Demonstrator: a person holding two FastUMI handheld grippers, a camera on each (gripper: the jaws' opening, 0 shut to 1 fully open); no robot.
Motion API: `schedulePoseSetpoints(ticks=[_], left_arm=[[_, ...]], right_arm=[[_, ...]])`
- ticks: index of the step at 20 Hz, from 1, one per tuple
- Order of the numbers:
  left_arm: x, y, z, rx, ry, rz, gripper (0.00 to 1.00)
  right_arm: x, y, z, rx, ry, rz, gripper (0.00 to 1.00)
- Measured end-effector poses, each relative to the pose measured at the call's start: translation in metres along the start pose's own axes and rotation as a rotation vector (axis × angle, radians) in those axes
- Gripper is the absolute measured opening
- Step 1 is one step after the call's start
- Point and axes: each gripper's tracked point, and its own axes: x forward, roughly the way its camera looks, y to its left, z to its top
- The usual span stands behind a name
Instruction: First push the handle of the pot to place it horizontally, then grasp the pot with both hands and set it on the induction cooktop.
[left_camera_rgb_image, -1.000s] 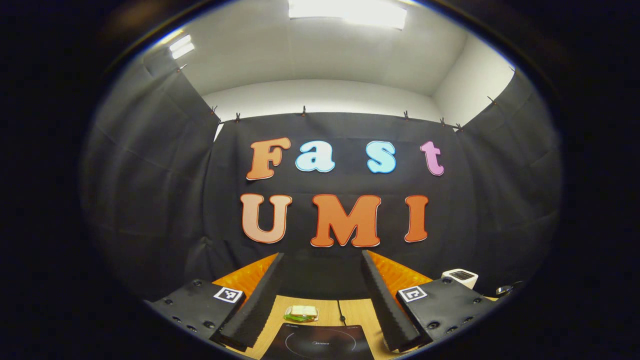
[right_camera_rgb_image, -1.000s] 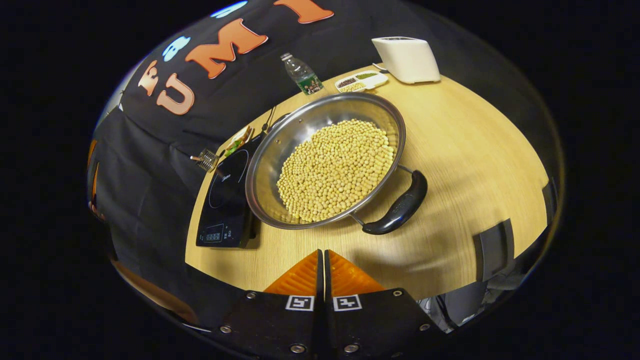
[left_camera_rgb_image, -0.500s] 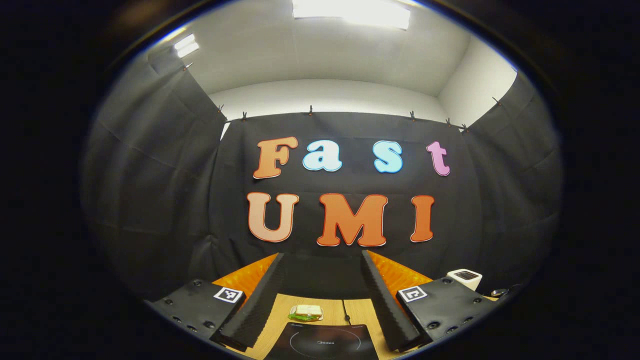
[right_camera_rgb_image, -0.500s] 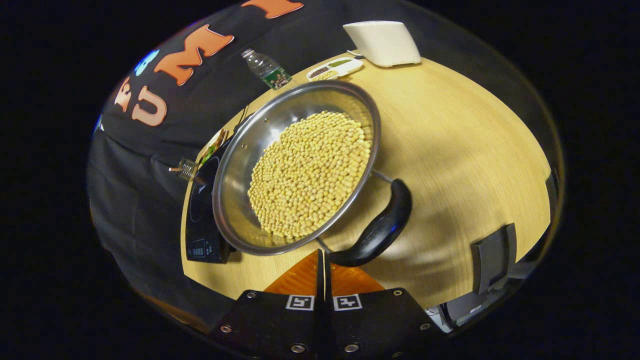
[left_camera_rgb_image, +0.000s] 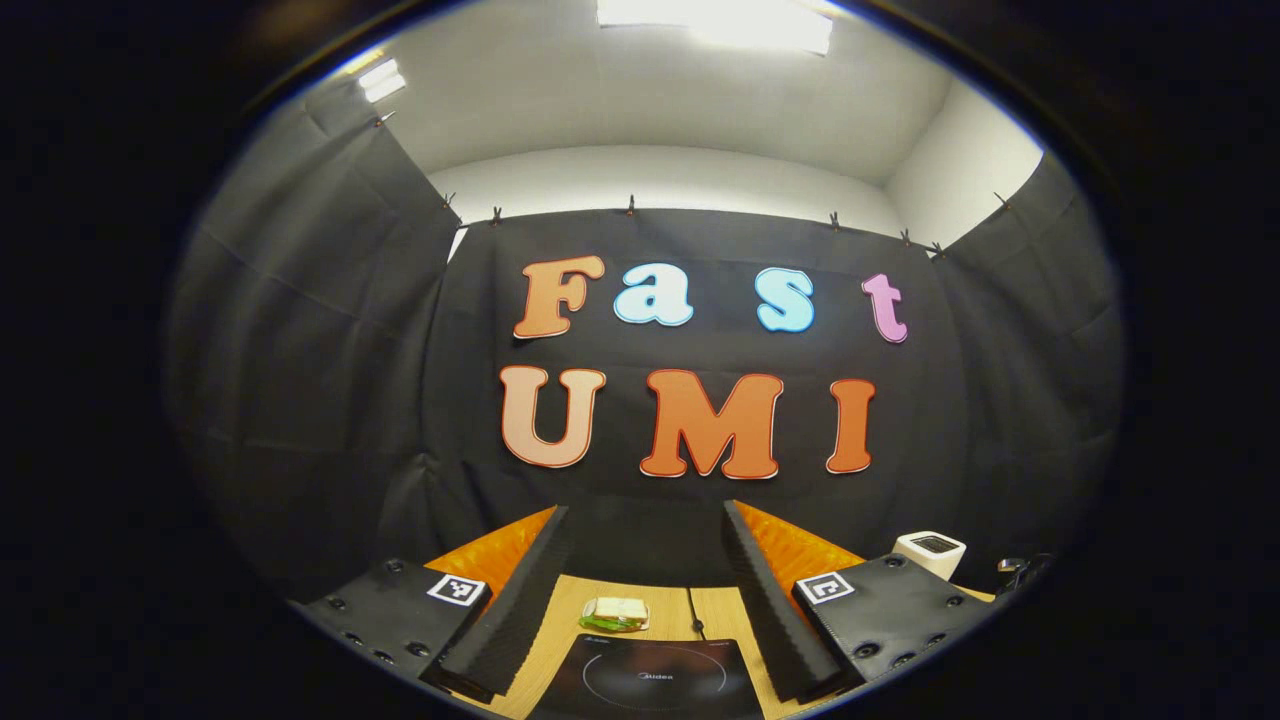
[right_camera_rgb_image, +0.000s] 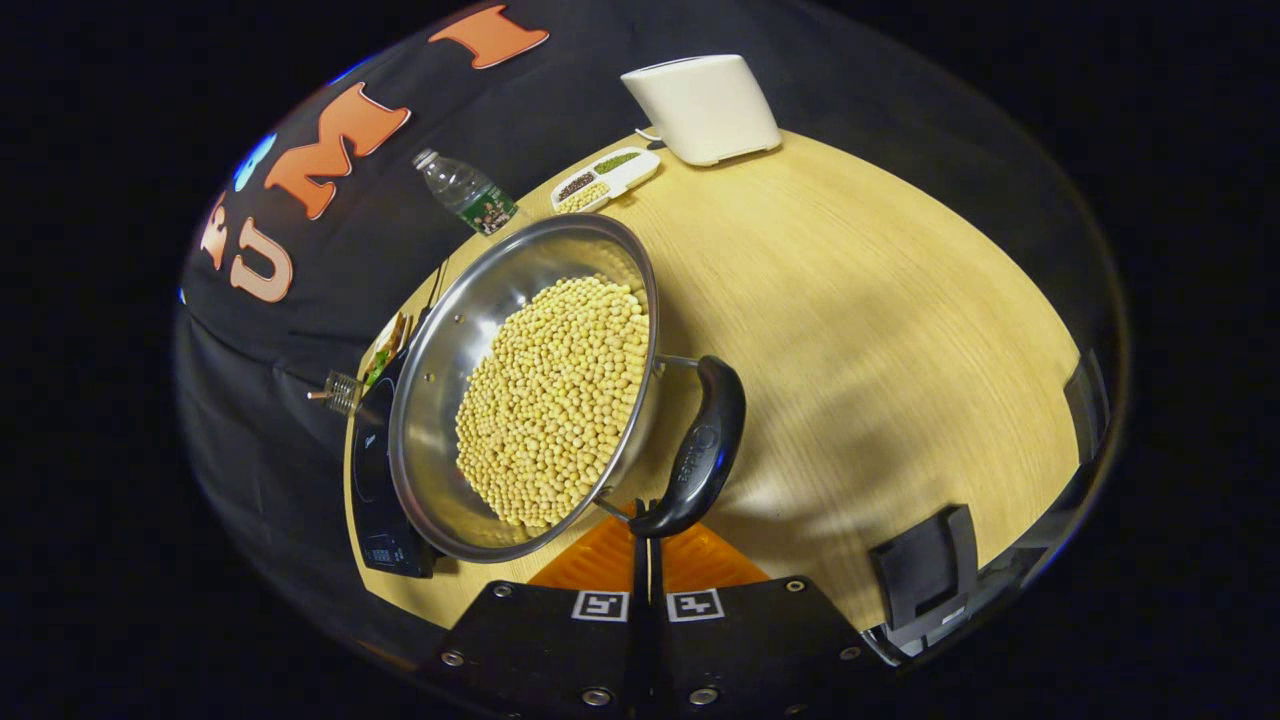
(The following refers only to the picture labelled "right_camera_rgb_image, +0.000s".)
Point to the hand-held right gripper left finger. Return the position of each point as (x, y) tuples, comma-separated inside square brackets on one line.
[(545, 650)]

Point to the black induction cooktop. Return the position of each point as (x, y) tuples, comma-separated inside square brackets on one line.
[(375, 500)]

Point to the pile of yellow soybeans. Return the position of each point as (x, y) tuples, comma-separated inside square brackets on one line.
[(555, 400)]

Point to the sandwich with lettuce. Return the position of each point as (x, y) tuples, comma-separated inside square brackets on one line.
[(385, 350)]

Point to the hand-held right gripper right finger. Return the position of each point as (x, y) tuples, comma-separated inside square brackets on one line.
[(760, 650)]

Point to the white toaster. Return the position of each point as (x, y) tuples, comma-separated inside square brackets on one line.
[(705, 105)]

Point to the stainless steel pot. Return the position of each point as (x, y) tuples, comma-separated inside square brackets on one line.
[(440, 400)]

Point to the white divided dish of beans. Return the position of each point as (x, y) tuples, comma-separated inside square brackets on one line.
[(605, 180)]

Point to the clear plastic water bottle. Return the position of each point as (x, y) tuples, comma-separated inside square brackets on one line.
[(470, 195)]

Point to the black rectangular object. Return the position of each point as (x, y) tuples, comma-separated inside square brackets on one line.
[(925, 565)]

